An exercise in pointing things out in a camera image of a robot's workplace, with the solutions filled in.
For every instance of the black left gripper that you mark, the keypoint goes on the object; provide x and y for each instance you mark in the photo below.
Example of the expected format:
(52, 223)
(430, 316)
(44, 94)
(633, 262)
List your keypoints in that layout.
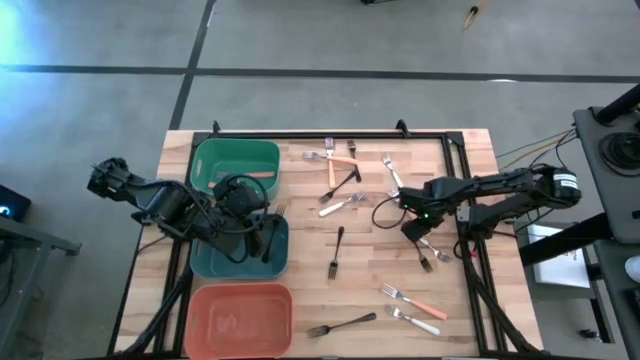
(242, 200)

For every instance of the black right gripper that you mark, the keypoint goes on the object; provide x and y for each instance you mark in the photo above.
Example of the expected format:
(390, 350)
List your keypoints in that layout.
(422, 200)

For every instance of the black metal fork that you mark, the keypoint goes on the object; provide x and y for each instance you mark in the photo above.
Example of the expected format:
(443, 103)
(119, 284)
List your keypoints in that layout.
(273, 232)
(333, 270)
(358, 175)
(340, 186)
(426, 264)
(367, 317)

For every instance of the orange plastic bin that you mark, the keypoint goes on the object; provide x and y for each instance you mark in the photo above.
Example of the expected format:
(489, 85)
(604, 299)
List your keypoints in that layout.
(240, 320)

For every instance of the green plastic bin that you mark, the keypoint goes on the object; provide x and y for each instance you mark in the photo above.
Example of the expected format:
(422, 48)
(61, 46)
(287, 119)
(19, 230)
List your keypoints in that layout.
(240, 155)

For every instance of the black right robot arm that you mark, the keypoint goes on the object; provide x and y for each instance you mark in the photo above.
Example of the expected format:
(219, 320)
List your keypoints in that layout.
(500, 187)

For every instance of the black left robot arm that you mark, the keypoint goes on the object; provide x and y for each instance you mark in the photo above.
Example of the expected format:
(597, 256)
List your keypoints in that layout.
(165, 202)

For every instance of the teal plastic bin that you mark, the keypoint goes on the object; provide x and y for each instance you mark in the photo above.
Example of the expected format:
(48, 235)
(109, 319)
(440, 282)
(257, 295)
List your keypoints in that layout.
(235, 267)

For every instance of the white paper sheet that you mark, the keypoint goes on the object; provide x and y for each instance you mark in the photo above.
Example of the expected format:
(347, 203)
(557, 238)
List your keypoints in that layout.
(560, 270)

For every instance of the black cart crossbar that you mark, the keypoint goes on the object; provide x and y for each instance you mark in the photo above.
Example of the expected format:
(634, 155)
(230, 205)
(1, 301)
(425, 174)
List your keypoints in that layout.
(575, 237)

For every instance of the grey equipment cart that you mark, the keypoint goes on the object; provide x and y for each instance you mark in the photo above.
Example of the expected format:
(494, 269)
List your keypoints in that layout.
(590, 165)
(615, 300)

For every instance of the grey metal bench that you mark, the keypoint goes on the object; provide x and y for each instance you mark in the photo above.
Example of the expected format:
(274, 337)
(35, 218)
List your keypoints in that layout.
(45, 239)

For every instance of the white round object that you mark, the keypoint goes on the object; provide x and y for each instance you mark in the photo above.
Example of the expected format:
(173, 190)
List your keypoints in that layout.
(634, 269)

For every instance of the black box with blue light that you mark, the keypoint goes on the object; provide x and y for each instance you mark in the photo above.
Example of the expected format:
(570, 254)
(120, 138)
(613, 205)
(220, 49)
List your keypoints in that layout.
(15, 200)

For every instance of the black pole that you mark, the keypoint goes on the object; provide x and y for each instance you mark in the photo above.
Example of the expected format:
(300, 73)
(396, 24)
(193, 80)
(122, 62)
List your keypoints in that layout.
(620, 103)

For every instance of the black frame clamp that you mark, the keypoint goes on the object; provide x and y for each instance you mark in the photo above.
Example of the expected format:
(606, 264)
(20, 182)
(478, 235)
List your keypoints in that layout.
(401, 126)
(216, 126)

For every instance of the black aluminium table frame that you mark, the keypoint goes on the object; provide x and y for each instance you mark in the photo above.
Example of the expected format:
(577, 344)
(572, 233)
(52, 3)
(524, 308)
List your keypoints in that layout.
(325, 135)

